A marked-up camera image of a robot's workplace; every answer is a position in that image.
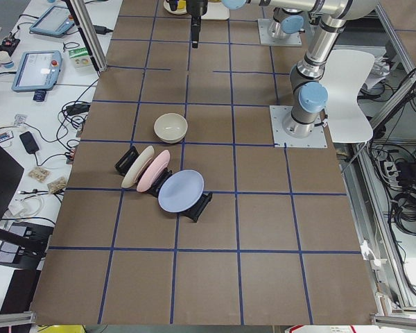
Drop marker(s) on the black power adapter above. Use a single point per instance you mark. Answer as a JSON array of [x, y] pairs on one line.
[[102, 30]]

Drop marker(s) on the black smartphone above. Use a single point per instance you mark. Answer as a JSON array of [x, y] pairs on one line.
[[29, 143]]

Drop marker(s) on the cream ceramic bowl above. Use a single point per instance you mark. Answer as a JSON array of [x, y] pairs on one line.
[[171, 128]]

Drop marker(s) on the pink plate in rack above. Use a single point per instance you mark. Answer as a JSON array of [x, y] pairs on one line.
[[153, 171]]

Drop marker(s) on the white plastic chair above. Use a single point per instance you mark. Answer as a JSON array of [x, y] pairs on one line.
[[344, 75]]

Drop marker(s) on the cream rectangular tray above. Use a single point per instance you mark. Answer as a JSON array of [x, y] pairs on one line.
[[216, 11]]

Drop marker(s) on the cream plate in rack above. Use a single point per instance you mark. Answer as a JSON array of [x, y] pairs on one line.
[[138, 166]]

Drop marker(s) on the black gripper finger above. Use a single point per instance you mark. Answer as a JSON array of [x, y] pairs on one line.
[[195, 35]]

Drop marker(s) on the aluminium frame post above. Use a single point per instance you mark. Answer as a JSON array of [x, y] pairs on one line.
[[82, 20]]

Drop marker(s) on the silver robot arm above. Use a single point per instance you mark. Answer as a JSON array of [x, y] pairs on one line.
[[310, 97], [278, 14]]

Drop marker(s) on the paper cup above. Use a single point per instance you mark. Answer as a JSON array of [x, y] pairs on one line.
[[6, 60]]

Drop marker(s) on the cream flat plate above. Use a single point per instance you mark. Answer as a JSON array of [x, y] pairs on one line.
[[171, 7]]

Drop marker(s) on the black plate rack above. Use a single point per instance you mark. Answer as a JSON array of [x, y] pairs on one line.
[[126, 162]]

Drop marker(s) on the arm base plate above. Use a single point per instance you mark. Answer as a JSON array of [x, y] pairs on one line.
[[284, 33], [287, 133]]

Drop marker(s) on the green white small box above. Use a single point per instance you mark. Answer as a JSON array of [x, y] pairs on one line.
[[79, 57]]

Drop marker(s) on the near blue teach pendant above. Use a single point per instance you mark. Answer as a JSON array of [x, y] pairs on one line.
[[38, 70]]

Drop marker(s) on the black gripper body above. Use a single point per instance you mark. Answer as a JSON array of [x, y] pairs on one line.
[[197, 7]]

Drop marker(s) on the light blue plate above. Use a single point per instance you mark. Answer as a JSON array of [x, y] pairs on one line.
[[181, 191]]

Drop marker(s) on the blue teach pendant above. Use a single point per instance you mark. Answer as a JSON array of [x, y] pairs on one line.
[[55, 22], [38, 70]]

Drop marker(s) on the far blue teach pendant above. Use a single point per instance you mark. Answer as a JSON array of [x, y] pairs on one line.
[[55, 22]]

